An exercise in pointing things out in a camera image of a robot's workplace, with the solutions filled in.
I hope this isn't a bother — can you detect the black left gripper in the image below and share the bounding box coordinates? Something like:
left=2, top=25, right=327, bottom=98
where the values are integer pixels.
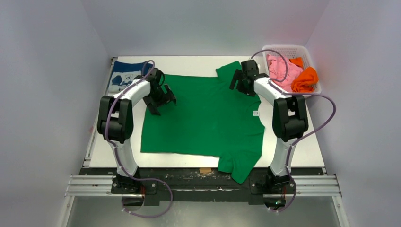
left=143, top=84, right=175, bottom=115

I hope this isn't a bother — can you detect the green t shirt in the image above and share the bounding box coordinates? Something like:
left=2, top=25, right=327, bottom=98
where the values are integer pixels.
left=140, top=61, right=265, bottom=184

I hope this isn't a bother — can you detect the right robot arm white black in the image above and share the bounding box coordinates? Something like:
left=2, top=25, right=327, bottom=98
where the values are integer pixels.
left=229, top=60, right=309, bottom=192

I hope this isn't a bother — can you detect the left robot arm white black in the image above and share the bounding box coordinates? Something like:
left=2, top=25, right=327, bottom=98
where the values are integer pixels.
left=97, top=68, right=176, bottom=193

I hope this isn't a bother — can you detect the pink t shirt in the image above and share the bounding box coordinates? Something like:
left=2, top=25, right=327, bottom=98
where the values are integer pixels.
left=266, top=54, right=303, bottom=92

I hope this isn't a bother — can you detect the folded blue printed t shirt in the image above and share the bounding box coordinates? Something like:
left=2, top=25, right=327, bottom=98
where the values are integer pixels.
left=108, top=61, right=153, bottom=93

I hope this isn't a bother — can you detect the white plastic basket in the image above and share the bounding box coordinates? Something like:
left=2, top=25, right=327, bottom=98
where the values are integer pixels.
left=254, top=44, right=321, bottom=102

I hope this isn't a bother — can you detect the orange t shirt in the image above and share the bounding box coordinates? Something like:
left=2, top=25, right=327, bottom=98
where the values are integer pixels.
left=289, top=57, right=318, bottom=93

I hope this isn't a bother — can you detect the brown tape piece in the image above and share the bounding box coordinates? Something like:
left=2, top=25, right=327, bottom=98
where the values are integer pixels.
left=199, top=168, right=213, bottom=175

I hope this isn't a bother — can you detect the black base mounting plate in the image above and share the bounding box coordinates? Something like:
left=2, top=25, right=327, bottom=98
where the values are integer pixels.
left=79, top=168, right=323, bottom=206

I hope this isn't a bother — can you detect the aluminium rail frame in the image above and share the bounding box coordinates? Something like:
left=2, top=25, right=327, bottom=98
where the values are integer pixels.
left=57, top=158, right=350, bottom=227

